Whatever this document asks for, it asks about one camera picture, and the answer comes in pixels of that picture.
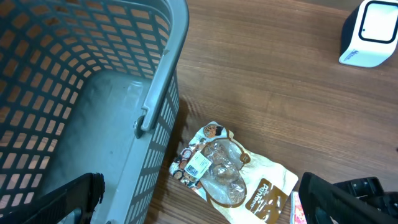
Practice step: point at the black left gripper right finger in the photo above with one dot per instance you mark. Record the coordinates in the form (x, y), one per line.
(322, 203)

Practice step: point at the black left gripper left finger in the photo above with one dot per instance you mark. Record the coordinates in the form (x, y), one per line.
(73, 202)

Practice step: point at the red tissue pack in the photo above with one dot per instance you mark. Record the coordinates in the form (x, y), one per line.
(297, 215)

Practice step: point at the brown white snack bag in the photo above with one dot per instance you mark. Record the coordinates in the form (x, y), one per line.
(243, 186)

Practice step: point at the white barcode scanner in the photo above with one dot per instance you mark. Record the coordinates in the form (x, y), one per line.
(369, 34)

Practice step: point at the grey plastic basket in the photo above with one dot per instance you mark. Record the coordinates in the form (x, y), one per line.
(87, 87)

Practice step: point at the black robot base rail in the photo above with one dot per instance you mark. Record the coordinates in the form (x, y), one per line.
(370, 191)

